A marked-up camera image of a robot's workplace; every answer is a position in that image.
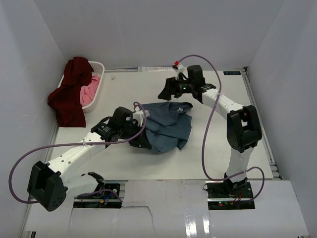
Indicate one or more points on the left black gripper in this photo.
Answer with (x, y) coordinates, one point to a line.
(141, 141)

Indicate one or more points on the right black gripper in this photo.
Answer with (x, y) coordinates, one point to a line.
(171, 87)

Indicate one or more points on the teal blue t shirt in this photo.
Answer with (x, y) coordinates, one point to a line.
(168, 126)

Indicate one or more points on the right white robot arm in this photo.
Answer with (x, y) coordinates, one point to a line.
(243, 130)

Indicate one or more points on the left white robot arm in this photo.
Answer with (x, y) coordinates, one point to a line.
(51, 183)

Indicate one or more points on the paper sheet at back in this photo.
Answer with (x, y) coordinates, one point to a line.
(155, 69)

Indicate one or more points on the dark label sticker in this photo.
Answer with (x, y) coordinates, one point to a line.
(232, 73)

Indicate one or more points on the pink t shirt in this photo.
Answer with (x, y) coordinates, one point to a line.
(87, 93)

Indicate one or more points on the dark red t shirt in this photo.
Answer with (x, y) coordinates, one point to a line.
(65, 100)

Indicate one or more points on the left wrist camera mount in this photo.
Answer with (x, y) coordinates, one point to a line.
(139, 116)

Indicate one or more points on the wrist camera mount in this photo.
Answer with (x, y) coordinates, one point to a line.
(178, 67)
(139, 116)

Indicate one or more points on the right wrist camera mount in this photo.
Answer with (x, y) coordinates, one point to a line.
(178, 67)

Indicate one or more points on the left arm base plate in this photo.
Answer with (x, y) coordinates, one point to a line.
(103, 199)

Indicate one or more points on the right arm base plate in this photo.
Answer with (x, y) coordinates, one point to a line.
(220, 199)

